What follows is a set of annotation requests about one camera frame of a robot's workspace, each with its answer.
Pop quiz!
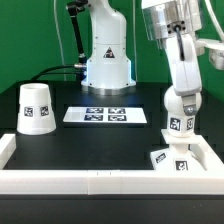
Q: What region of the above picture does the white lamp shade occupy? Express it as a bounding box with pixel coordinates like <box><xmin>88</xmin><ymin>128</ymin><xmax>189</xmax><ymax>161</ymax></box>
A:
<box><xmin>17</xmin><ymin>83</ymin><xmax>56</xmax><ymax>135</ymax></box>

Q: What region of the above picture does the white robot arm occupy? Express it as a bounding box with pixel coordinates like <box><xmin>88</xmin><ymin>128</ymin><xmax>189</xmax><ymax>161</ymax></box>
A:
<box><xmin>81</xmin><ymin>0</ymin><xmax>202</xmax><ymax>116</ymax></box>

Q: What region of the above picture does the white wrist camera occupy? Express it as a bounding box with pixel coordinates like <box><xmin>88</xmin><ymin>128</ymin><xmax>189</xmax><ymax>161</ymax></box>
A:
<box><xmin>196</xmin><ymin>39</ymin><xmax>224</xmax><ymax>71</ymax></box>

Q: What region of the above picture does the white lamp bulb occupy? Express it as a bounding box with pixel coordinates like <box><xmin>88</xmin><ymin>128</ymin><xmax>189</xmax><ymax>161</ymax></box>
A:
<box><xmin>164</xmin><ymin>87</ymin><xmax>195</xmax><ymax>137</ymax></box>

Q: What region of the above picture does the black cable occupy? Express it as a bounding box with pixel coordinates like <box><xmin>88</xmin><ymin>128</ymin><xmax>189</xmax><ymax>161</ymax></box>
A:
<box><xmin>30</xmin><ymin>63</ymin><xmax>88</xmax><ymax>83</ymax></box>

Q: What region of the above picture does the white U-shaped border frame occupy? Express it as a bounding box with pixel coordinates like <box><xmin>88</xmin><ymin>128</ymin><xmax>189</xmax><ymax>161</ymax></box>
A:
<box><xmin>0</xmin><ymin>134</ymin><xmax>224</xmax><ymax>195</ymax></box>

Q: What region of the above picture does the white lamp base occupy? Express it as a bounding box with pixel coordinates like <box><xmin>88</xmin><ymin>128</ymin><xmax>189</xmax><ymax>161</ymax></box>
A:
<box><xmin>150</xmin><ymin>129</ymin><xmax>204</xmax><ymax>171</ymax></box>

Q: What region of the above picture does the white marker plate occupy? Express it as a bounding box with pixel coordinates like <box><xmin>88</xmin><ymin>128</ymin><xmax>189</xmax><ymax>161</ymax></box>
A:
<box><xmin>63</xmin><ymin>107</ymin><xmax>147</xmax><ymax>124</ymax></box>

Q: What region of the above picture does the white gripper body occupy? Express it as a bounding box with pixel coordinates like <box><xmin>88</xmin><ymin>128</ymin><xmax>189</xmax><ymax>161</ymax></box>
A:
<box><xmin>166</xmin><ymin>34</ymin><xmax>202</xmax><ymax>96</ymax></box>

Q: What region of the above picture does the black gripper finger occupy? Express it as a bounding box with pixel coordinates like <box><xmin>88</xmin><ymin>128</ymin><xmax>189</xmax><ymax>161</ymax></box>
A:
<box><xmin>182</xmin><ymin>93</ymin><xmax>202</xmax><ymax>116</ymax></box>

